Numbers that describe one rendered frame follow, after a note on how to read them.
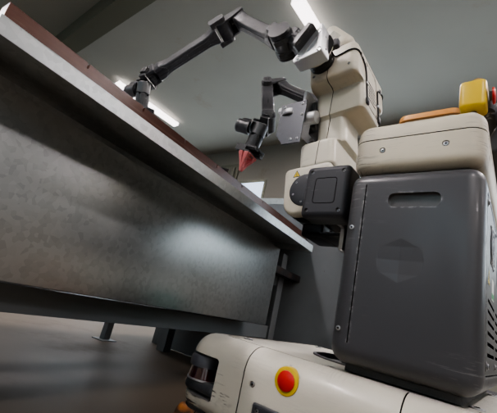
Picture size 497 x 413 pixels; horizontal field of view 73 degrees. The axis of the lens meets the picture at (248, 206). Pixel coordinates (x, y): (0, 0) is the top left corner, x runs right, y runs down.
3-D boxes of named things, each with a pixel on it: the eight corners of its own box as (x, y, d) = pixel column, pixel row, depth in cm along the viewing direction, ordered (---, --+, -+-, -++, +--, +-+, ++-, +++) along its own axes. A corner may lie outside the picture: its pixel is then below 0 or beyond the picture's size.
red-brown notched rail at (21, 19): (-11, 30, 68) (2, 7, 70) (298, 243, 196) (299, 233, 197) (-3, 24, 66) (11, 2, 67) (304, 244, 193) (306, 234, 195)
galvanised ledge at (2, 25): (-55, 58, 59) (-47, 45, 60) (272, 247, 162) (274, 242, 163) (-7, 29, 48) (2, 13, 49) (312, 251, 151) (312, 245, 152)
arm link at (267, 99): (273, 75, 164) (272, 97, 171) (261, 76, 165) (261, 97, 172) (275, 113, 131) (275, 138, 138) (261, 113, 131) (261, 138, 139)
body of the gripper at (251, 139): (254, 150, 125) (262, 133, 126) (234, 147, 131) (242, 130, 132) (262, 158, 130) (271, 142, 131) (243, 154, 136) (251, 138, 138)
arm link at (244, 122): (274, 111, 134) (273, 131, 140) (249, 106, 139) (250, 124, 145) (259, 123, 127) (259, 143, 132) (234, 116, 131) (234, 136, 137)
